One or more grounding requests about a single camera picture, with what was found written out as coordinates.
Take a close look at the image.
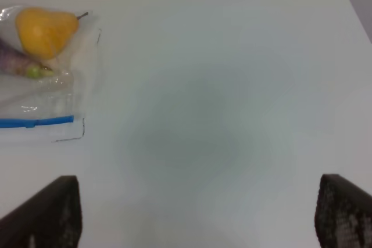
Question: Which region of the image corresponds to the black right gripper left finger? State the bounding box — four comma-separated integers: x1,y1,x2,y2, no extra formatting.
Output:
1,175,83,247

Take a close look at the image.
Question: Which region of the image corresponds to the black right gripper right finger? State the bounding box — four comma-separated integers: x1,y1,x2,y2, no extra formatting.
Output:
314,174,371,247

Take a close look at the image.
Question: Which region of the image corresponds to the clear zip bag blue seal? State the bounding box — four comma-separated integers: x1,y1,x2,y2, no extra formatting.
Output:
1,5,103,128

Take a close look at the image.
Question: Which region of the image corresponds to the purple eggplant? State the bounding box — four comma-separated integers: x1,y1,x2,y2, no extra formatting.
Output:
1,40,54,80

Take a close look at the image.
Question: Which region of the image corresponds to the yellow pear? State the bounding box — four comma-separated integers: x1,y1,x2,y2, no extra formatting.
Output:
15,7,89,60

